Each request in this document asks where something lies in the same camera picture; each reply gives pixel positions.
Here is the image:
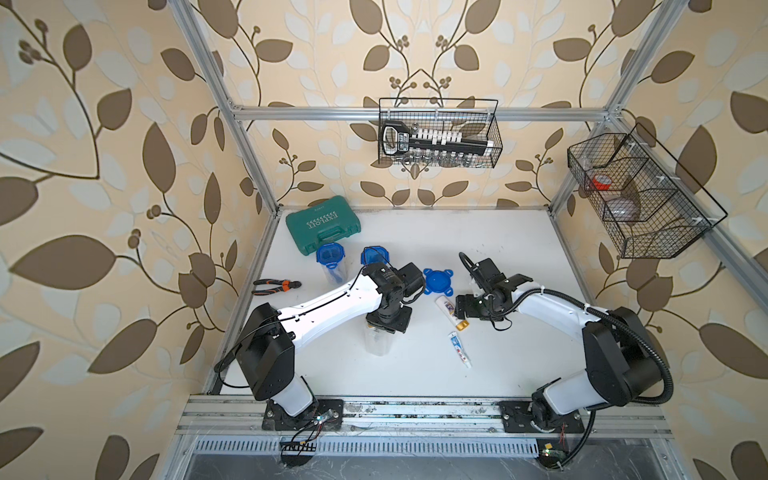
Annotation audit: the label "orange black side cutters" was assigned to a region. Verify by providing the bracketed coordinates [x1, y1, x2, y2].
[251, 279, 302, 297]

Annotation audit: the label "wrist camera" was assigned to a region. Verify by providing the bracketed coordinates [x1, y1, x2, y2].
[394, 262, 426, 304]
[471, 258, 506, 291]

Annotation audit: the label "blue lid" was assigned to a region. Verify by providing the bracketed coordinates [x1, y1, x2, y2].
[315, 242, 345, 270]
[360, 246, 390, 266]
[423, 268, 454, 297]

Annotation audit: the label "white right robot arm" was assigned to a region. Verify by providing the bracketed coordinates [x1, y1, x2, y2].
[455, 280, 674, 430]

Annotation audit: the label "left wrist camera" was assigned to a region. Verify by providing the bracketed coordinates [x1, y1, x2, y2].
[394, 262, 426, 304]

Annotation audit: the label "green plastic tool case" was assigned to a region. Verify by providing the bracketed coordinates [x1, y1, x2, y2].
[285, 196, 362, 256]

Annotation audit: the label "black socket wrench set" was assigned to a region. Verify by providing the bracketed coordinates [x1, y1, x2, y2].
[378, 121, 499, 157]

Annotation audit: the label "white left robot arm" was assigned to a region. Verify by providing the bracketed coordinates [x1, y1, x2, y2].
[214, 263, 426, 422]

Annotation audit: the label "black wire basket wall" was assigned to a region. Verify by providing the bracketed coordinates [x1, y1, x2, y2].
[567, 123, 728, 260]
[377, 97, 503, 169]

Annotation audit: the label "white bottle purple label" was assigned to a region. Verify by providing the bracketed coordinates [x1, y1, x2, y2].
[435, 295, 469, 331]

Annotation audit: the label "toothpaste tube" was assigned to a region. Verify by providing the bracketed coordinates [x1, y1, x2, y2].
[449, 331, 472, 368]

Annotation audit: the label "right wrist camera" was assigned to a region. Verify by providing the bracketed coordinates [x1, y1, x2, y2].
[471, 258, 506, 291]

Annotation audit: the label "blue lid front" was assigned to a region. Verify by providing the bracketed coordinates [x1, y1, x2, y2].
[360, 246, 390, 266]

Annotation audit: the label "clear plastic container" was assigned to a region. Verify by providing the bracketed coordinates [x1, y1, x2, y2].
[364, 325, 395, 357]
[322, 262, 349, 286]

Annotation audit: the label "black wire basket back wall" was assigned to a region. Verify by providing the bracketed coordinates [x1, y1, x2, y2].
[377, 97, 503, 169]

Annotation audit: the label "aluminium frame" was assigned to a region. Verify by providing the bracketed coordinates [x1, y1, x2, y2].
[167, 0, 768, 415]

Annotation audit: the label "black wire basket right wall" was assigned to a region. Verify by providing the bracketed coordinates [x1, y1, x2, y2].
[567, 123, 728, 260]

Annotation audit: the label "red tape roll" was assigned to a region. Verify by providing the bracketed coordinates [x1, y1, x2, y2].
[591, 173, 613, 191]

